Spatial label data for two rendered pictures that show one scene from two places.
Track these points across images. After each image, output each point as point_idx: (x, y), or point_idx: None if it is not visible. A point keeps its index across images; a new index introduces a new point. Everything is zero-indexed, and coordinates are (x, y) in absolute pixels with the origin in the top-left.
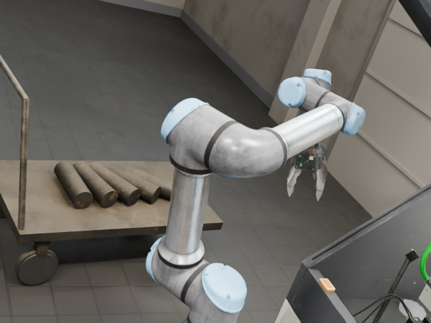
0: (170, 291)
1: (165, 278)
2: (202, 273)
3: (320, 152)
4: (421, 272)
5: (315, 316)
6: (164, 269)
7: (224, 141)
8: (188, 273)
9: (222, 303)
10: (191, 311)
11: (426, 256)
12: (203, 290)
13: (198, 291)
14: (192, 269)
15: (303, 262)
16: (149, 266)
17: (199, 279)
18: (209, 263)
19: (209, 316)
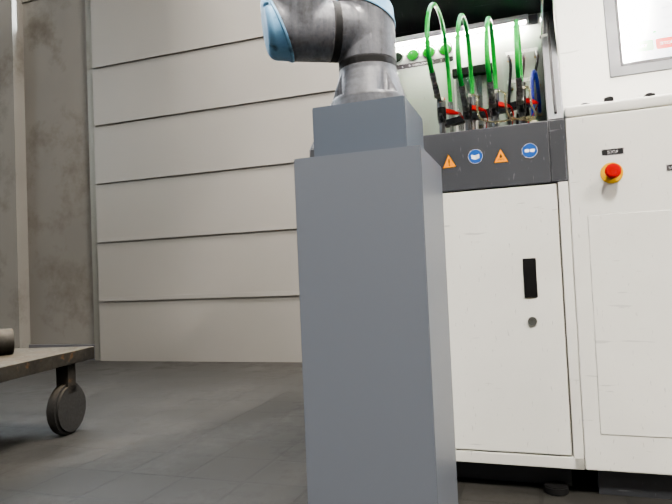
0: (315, 40)
1: (307, 17)
2: (341, 0)
3: None
4: (430, 61)
5: None
6: (303, 2)
7: None
8: (329, 2)
9: (387, 6)
10: (354, 45)
11: (429, 39)
12: (361, 2)
13: (355, 8)
14: (328, 0)
15: (311, 149)
16: (276, 19)
17: (344, 2)
18: None
19: (382, 28)
